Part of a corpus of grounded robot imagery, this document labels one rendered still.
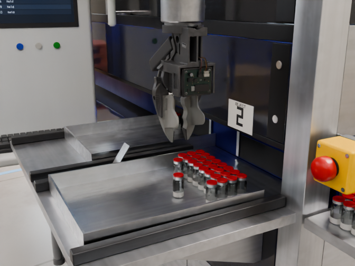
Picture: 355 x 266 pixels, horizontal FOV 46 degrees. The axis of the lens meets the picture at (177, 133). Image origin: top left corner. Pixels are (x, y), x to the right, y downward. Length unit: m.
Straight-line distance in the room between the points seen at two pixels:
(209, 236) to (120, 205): 0.19
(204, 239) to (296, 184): 0.20
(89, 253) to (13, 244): 1.88
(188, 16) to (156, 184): 0.36
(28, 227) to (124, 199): 1.86
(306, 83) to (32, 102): 1.05
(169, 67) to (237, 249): 0.39
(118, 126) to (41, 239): 1.35
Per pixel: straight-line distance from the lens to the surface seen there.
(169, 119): 0.75
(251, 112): 0.85
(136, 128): 1.29
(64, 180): 0.90
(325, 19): 0.72
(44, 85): 1.55
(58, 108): 1.57
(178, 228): 0.70
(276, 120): 0.79
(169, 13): 0.71
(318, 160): 0.69
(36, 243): 2.48
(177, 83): 0.72
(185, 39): 0.70
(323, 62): 0.73
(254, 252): 0.91
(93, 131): 1.25
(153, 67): 0.82
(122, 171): 0.93
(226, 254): 0.86
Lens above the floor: 1.24
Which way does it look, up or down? 17 degrees down
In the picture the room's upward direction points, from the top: straight up
